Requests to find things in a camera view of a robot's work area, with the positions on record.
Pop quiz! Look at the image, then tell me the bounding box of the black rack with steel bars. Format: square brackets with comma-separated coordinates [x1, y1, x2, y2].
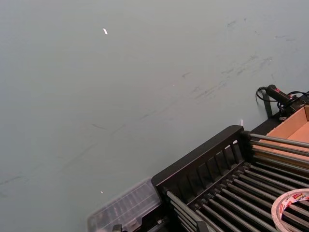
[151, 125, 309, 232]

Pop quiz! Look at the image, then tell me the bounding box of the clear plastic case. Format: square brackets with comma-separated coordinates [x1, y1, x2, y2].
[86, 177, 163, 232]

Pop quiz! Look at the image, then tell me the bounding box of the shallow brown cardboard tray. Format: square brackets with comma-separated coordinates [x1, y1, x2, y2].
[266, 105, 309, 168]

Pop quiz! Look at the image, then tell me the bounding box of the roll of white tape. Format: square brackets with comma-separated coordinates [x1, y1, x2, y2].
[270, 188, 309, 232]

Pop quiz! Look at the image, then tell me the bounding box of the plain pale wall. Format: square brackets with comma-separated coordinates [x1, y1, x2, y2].
[0, 0, 309, 232]

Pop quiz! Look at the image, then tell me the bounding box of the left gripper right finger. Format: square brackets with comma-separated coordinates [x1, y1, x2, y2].
[196, 220, 210, 232]

